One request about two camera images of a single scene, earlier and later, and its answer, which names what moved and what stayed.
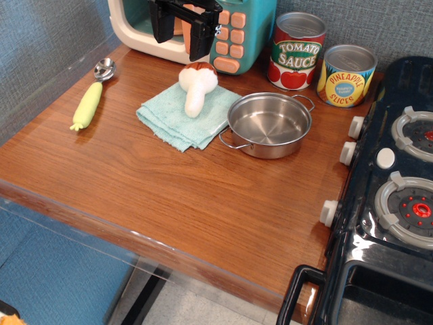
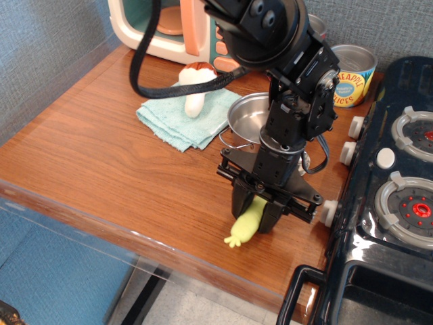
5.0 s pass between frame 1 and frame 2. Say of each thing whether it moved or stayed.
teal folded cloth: stayed
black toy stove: stayed
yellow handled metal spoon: moved
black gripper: moved
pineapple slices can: stayed
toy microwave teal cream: stayed
